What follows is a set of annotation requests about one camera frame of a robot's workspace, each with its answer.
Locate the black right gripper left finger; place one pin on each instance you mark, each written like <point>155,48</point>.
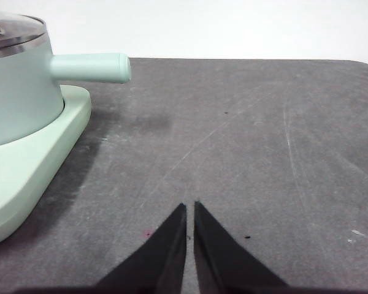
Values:
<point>159,263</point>

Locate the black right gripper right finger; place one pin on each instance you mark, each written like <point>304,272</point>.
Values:
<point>224,263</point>

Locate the green breakfast maker base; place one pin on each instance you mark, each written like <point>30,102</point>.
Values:
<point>33,168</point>

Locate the glass pot lid green knob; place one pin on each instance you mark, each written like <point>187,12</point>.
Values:
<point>15,30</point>

